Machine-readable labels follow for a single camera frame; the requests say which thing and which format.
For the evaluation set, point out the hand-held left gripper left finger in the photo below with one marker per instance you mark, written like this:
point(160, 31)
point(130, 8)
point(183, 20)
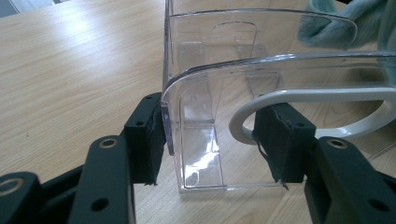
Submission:
point(106, 180)

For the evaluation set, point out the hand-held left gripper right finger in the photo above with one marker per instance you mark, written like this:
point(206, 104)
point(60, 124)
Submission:
point(342, 180)

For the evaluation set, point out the clear plastic divided organizer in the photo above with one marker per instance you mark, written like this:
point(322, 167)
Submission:
point(199, 124)

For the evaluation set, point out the light blue ribbed cloth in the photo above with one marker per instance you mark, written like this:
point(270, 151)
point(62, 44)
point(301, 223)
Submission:
point(367, 18)

